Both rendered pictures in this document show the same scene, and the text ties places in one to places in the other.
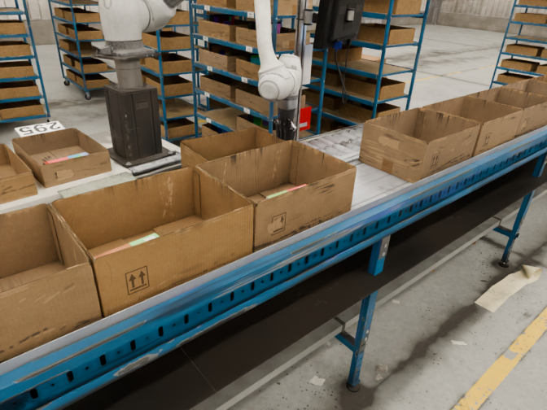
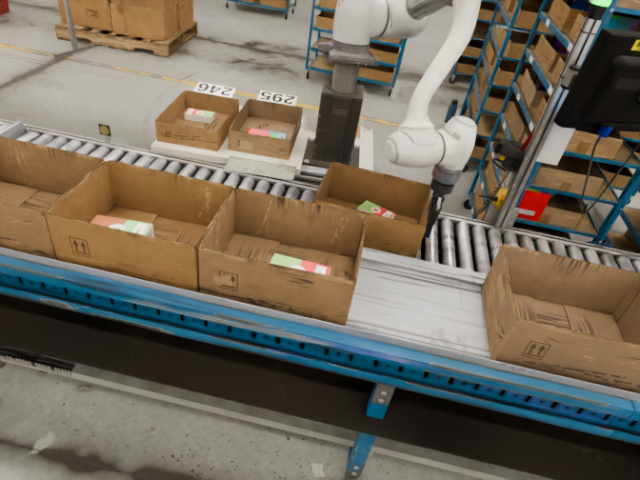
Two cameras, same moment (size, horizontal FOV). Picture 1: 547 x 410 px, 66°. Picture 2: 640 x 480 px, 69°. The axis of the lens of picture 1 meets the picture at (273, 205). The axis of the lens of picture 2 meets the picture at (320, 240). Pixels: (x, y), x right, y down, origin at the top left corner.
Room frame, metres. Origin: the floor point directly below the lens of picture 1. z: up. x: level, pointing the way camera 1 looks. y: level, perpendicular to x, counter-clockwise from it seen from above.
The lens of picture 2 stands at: (0.52, -0.77, 1.80)
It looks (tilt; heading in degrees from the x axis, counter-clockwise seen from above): 38 degrees down; 46
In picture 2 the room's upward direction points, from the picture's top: 10 degrees clockwise
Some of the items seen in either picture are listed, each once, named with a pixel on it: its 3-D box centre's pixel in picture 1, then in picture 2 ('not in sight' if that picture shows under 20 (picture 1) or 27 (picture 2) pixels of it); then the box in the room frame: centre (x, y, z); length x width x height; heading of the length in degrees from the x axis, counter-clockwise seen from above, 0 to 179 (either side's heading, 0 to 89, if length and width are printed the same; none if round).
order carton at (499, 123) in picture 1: (468, 125); not in sight; (1.92, -0.90, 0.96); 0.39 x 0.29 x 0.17; 131
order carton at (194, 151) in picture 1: (237, 162); (370, 210); (1.66, 0.16, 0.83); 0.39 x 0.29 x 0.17; 128
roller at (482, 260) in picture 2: not in sight; (483, 267); (1.92, -0.21, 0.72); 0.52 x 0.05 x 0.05; 41
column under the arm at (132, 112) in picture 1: (134, 120); (337, 123); (1.91, 0.67, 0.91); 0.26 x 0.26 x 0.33; 47
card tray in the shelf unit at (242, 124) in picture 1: (269, 126); (542, 195); (2.91, 0.06, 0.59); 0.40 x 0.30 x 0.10; 39
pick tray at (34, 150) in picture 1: (61, 154); (267, 128); (1.73, 0.96, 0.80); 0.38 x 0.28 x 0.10; 45
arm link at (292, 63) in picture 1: (287, 75); (453, 142); (1.74, -0.03, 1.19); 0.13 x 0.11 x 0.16; 162
